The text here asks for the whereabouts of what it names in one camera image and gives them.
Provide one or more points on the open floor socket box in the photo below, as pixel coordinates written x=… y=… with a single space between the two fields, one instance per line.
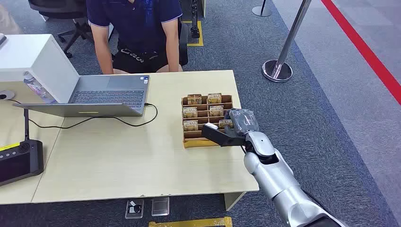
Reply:
x=134 y=209

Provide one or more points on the person's right forearm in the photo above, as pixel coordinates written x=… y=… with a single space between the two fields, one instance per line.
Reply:
x=103 y=53

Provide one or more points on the black upright stand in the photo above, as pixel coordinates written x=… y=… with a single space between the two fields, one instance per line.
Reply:
x=195 y=29

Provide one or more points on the black office chair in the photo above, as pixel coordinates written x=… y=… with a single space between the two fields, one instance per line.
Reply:
x=67 y=15

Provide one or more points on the clear plastic water bottle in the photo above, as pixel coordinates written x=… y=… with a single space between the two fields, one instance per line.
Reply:
x=39 y=89

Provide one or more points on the wooden card holder rack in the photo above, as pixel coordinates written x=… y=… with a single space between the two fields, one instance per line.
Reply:
x=200 y=142

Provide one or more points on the chrome stanchion post with base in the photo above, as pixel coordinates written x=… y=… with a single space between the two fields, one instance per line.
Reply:
x=261 y=11
x=278 y=67

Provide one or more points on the black controller antenna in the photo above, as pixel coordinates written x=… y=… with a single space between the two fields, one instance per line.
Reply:
x=26 y=125

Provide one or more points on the black bracket wrist camera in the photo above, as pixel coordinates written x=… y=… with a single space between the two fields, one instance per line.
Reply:
x=221 y=135

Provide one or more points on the yellow taped floor strip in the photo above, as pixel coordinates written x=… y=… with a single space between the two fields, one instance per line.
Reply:
x=191 y=223

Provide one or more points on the white box cabinet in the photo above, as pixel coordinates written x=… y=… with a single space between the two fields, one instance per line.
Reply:
x=37 y=59

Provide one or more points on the person's left forearm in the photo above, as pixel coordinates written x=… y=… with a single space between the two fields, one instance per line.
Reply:
x=172 y=47

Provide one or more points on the brown printed hotel card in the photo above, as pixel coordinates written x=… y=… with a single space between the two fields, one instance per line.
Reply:
x=214 y=98
x=224 y=123
x=194 y=99
x=190 y=126
x=216 y=111
x=190 y=112

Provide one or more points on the black seat backrest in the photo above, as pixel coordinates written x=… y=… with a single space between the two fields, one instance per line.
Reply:
x=183 y=44

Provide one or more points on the person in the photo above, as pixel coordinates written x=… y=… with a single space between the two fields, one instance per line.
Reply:
x=137 y=28

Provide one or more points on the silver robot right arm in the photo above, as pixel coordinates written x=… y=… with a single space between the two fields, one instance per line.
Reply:
x=275 y=178

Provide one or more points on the beige desk leg panel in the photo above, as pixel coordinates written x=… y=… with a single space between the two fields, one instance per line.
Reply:
x=233 y=200

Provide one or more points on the grey open laptop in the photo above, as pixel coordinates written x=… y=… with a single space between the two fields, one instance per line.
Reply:
x=109 y=94

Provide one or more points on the closed steel floor socket box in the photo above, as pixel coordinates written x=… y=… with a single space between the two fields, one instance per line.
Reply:
x=160 y=206

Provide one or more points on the black handheld controller with screen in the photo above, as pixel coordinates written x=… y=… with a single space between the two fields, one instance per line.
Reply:
x=18 y=161

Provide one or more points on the grey device on cabinet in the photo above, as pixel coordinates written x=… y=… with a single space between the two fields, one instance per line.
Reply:
x=2 y=39

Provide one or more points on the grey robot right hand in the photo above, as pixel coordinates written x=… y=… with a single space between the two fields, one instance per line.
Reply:
x=242 y=122

